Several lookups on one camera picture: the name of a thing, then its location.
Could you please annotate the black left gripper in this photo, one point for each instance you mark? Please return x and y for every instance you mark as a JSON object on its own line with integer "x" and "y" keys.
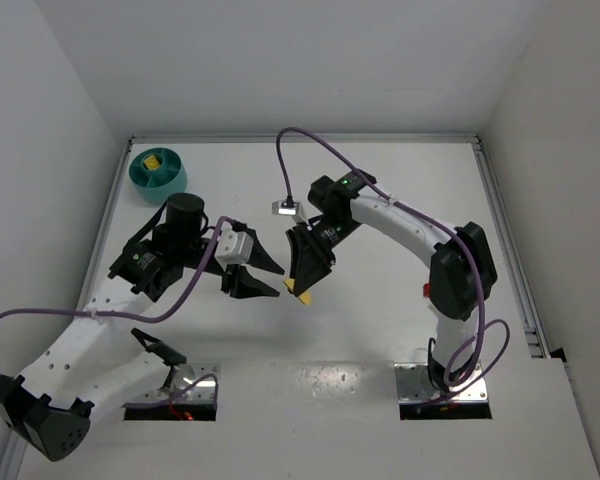
{"x": 228, "y": 273}

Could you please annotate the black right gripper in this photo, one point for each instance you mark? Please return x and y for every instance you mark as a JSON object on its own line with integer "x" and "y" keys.
{"x": 309, "y": 245}

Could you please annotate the yellow lego brick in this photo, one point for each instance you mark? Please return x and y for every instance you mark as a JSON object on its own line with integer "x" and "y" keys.
{"x": 305, "y": 297}
{"x": 151, "y": 162}

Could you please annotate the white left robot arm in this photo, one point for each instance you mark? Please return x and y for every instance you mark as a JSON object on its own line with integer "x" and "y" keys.
{"x": 154, "y": 275}

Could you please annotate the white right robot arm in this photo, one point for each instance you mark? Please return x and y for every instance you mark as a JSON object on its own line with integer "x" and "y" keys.
{"x": 461, "y": 267}

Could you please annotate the teal divided round container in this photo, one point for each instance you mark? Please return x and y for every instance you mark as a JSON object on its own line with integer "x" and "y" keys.
{"x": 156, "y": 186}

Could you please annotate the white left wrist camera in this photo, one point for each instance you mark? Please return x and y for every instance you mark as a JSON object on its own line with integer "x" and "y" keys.
{"x": 233, "y": 248}

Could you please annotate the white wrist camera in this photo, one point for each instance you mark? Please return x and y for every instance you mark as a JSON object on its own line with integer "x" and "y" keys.
{"x": 233, "y": 248}
{"x": 290, "y": 209}

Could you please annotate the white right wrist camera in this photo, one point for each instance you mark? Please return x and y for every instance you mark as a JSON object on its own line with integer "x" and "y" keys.
{"x": 290, "y": 209}

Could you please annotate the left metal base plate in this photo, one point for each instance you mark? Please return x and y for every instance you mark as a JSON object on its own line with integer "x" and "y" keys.
{"x": 192, "y": 384}

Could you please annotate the metal base plate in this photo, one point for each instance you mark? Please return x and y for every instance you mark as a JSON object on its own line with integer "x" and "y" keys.
{"x": 192, "y": 384}
{"x": 414, "y": 386}

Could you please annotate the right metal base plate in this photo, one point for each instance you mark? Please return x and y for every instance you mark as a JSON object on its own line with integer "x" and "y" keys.
{"x": 414, "y": 386}

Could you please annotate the aluminium frame rail left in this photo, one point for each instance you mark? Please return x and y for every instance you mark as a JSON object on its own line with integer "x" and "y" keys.
{"x": 14, "y": 451}

